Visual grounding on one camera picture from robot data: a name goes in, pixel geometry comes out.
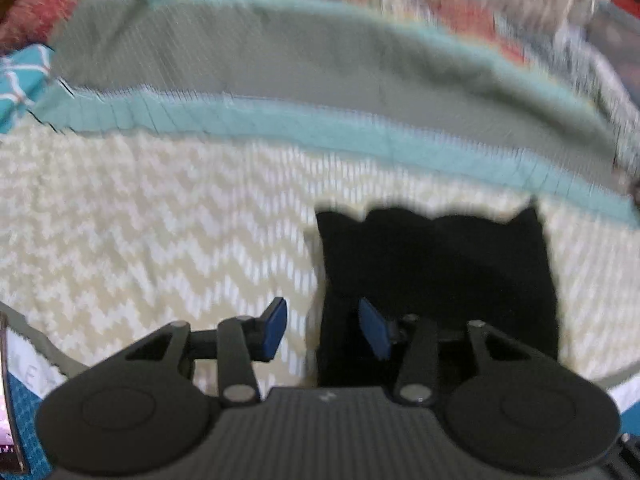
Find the black pants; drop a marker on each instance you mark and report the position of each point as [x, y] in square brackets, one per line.
[440, 280]

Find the teal and grey quilt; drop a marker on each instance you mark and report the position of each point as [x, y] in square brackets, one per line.
[310, 90]

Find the teal lattice patterned cloth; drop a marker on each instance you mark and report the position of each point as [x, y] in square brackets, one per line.
[22, 80]

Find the grey speckled cloth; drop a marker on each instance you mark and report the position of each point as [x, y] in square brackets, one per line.
[605, 90]

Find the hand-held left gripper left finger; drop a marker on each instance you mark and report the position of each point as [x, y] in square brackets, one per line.
[272, 327]

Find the blue patterned mat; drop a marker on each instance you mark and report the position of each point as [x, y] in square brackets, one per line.
[27, 400]

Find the cream zigzag blanket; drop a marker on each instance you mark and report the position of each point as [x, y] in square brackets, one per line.
[160, 240]

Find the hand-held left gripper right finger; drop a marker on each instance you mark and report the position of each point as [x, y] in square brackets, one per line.
[375, 331]

